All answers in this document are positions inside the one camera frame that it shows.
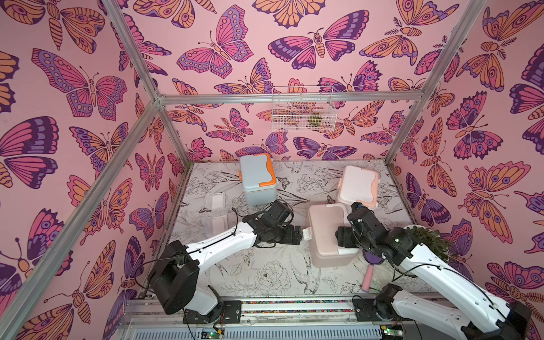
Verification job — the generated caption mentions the pink first aid box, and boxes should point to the pink first aid box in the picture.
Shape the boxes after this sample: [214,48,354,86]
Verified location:
[303,203,360,269]

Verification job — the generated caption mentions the white and peach first aid box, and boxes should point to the white and peach first aid box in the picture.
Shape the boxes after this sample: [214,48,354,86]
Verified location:
[337,165,380,210]

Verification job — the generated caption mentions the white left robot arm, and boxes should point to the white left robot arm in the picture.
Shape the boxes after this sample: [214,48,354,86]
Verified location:
[147,200,303,322]

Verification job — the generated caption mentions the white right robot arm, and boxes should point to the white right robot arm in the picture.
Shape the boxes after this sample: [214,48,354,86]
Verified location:
[336,203,532,339]

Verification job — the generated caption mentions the grey and orange first aid box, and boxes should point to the grey and orange first aid box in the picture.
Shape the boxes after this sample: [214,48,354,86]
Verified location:
[239,154,278,206]

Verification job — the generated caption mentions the purple and pink brush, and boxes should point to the purple and pink brush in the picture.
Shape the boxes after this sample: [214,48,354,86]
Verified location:
[361,252,384,293]

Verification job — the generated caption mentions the potted green plant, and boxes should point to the potted green plant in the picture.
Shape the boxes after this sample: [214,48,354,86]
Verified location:
[409,225,450,262]

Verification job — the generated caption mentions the white wire basket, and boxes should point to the white wire basket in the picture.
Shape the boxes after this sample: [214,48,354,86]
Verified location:
[269,86,337,133]

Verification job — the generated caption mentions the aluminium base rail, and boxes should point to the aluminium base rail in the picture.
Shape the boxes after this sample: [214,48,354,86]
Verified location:
[113,295,469,339]

